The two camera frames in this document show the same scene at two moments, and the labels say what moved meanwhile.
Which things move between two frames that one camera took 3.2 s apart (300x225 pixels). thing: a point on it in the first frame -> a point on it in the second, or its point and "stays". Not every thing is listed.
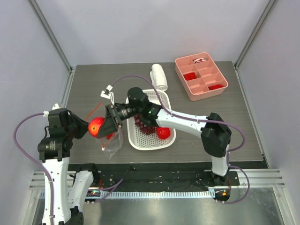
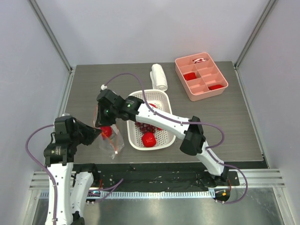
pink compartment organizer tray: x=199 y=76 stays
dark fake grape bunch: x=146 y=129 stays
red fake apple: x=163 y=133 -> x=148 y=139
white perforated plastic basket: x=140 y=141 stays
